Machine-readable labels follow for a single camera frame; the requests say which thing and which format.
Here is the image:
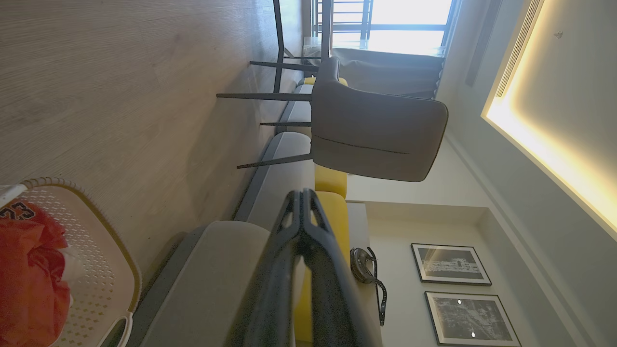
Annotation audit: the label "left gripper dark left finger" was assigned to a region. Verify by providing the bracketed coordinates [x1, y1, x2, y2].
[243, 190, 303, 347]

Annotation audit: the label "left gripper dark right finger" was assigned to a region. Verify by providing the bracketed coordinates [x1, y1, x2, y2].
[303, 189, 374, 347]

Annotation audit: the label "cream perforated laundry basket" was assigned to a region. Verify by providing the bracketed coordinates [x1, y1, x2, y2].
[0, 177, 143, 347]

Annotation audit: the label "grey fabric sofa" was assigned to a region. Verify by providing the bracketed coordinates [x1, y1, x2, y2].
[128, 77, 384, 347]

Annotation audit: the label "large yellow sofa cushion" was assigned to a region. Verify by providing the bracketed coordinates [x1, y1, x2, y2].
[294, 191, 351, 344]

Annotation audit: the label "black framed monochrome picture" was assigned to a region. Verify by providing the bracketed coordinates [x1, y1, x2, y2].
[411, 243, 492, 286]
[425, 292, 522, 347]

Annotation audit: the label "small yellow sofa cushion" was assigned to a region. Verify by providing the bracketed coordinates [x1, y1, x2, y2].
[315, 164, 348, 199]

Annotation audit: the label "black table legs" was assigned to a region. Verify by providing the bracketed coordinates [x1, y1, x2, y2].
[216, 57, 449, 183]

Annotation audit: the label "white garment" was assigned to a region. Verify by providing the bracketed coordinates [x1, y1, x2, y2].
[60, 246, 85, 309]

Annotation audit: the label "red jersey garment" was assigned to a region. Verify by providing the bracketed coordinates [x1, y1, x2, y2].
[0, 200, 73, 347]

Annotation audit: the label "dark-framed table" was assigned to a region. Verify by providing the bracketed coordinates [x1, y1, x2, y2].
[250, 0, 334, 94]

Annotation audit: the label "long ceiling air vent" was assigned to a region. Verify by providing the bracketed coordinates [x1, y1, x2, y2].
[496, 0, 543, 97]

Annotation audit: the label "bright window with dark frame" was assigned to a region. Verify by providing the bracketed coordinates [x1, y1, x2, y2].
[311, 0, 458, 56]

